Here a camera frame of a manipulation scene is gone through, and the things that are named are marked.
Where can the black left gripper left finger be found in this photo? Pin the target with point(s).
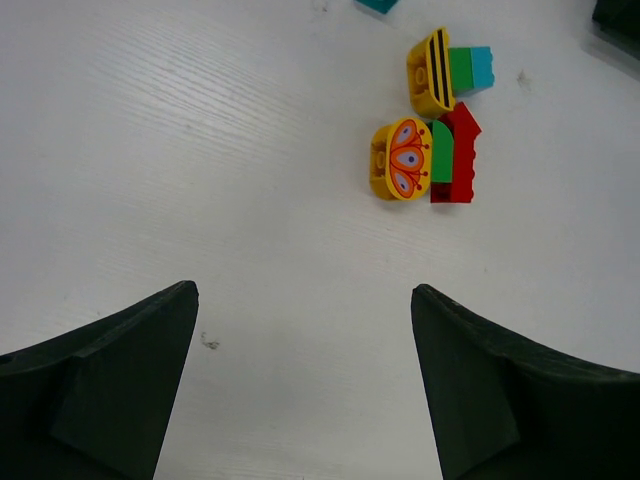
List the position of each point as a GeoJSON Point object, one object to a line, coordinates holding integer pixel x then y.
{"type": "Point", "coordinates": [95, 402]}

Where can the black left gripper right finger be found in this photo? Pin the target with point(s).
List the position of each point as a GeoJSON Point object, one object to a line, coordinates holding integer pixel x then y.
{"type": "Point", "coordinates": [505, 407]}

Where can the green curved lego brick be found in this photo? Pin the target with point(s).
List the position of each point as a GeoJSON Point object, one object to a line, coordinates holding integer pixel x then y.
{"type": "Point", "coordinates": [442, 153]}

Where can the yellow butterfly oval lego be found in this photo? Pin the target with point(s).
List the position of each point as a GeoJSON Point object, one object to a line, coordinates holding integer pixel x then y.
{"type": "Point", "coordinates": [401, 160]}

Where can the long red lego brick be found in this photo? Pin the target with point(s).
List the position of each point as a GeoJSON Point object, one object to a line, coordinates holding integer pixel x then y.
{"type": "Point", "coordinates": [465, 130]}

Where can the yellow black striped lego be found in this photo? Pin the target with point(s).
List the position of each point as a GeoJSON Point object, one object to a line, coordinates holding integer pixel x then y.
{"type": "Point", "coordinates": [429, 75]}

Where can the green square lego brick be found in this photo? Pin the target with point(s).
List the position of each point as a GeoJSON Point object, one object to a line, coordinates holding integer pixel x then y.
{"type": "Point", "coordinates": [461, 70]}

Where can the teal square lego brick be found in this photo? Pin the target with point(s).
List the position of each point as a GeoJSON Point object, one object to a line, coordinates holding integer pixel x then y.
{"type": "Point", "coordinates": [379, 6]}

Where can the light blue lego brick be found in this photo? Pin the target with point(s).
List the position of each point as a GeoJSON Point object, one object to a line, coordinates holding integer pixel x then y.
{"type": "Point", "coordinates": [482, 68]}

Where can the black container row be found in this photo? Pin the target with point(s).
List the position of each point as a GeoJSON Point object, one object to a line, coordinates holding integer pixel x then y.
{"type": "Point", "coordinates": [618, 19]}

